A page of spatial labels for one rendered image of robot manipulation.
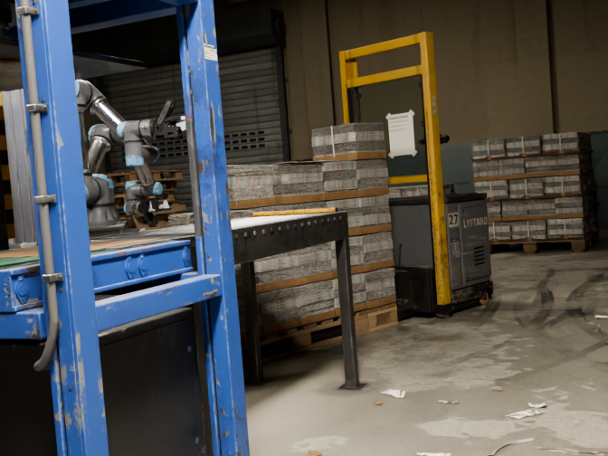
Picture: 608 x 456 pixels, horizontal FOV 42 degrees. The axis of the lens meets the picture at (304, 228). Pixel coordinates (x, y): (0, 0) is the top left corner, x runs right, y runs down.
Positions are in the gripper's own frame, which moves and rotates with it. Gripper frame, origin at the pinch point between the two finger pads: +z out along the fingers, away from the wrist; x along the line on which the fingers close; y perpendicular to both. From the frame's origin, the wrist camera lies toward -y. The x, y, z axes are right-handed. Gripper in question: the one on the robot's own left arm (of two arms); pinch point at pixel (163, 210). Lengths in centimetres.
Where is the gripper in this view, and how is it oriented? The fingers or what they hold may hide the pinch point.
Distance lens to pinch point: 439.2
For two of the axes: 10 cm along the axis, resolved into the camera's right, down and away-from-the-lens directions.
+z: 7.0, -0.2, -7.2
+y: -0.8, -10.0, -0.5
